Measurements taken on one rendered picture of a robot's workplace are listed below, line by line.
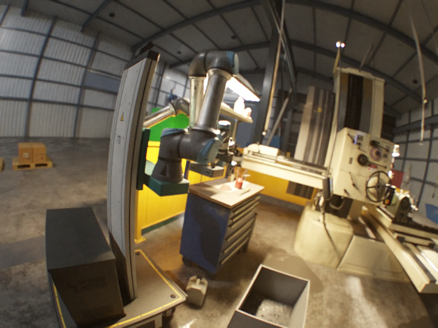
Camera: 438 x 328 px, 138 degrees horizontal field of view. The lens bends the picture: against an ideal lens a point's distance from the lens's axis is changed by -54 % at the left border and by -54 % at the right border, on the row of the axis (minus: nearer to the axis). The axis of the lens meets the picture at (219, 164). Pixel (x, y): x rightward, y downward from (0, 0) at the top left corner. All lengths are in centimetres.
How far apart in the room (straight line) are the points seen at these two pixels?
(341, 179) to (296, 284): 143
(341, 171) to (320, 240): 98
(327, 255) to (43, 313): 321
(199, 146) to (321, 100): 268
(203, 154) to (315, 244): 230
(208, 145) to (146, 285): 114
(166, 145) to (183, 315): 139
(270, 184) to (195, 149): 431
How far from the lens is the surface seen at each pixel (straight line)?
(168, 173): 78
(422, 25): 964
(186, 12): 1136
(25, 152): 537
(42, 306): 189
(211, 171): 147
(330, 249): 279
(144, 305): 136
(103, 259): 91
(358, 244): 285
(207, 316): 174
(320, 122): 309
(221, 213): 154
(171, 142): 77
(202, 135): 71
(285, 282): 155
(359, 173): 249
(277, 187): 491
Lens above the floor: 145
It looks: 9 degrees down
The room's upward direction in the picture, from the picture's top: 11 degrees clockwise
